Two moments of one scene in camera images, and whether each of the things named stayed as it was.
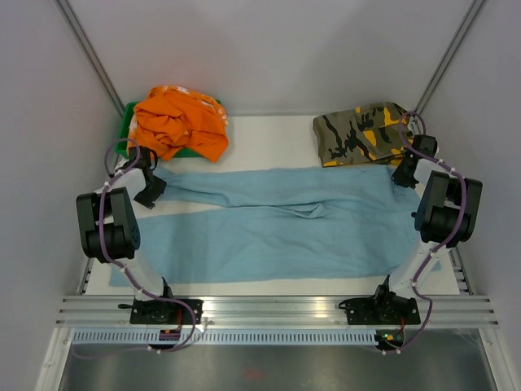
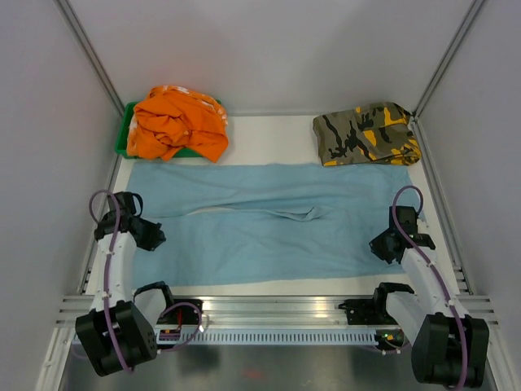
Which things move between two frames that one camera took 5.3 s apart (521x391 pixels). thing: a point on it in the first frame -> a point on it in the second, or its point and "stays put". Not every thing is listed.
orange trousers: x=170 y=119 stays put
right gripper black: x=399 y=179 -> x=377 y=248
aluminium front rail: x=273 y=311 stays put
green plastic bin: x=121 y=145 stays put
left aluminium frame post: x=91 y=53 stays put
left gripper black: x=147 y=201 -> x=156 y=236
